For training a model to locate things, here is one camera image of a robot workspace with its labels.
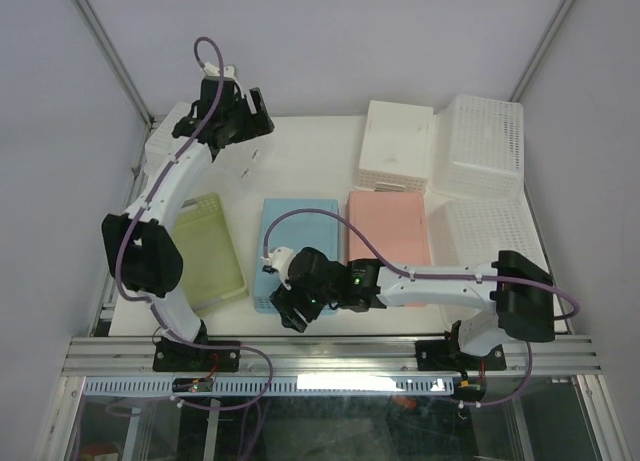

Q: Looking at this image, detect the yellow green plastic basket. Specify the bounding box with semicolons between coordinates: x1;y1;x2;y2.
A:
172;193;248;316

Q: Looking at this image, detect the large white perforated basket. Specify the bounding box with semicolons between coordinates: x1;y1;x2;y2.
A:
429;94;524;199

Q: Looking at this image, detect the translucent white shallow basket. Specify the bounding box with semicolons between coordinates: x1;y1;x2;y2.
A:
143;100;261;192

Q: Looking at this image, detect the aluminium corner post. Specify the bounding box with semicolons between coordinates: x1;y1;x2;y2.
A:
70;0;155;129
509;0;580;103

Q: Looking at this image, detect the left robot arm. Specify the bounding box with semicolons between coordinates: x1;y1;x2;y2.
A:
101;76;275;370

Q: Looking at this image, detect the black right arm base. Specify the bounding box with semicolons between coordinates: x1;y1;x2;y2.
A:
414;321;506;374

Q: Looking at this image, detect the pink plastic basket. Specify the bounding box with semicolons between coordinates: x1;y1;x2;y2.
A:
346;191;431;266

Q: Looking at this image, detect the light blue plastic basket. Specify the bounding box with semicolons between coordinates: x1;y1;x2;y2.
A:
252;198;341;314

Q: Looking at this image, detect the white slotted cable duct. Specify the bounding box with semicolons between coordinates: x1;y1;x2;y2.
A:
84;374;454;398

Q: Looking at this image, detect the cream white small basket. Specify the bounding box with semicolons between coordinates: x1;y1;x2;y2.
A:
355;100;435;193

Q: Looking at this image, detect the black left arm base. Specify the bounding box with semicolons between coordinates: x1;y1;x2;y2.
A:
152;337;241;373

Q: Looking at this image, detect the left aluminium corner post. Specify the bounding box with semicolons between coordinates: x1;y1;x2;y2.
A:
70;0;155;129

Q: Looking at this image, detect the right aluminium corner post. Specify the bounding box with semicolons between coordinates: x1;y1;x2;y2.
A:
509;0;580;103

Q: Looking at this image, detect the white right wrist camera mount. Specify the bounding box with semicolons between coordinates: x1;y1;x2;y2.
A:
261;247;297;288

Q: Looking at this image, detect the aluminium front rail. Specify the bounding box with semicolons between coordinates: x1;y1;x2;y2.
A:
62;334;603;377

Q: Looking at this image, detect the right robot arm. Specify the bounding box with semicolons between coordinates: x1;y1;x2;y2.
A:
262;247;555;368

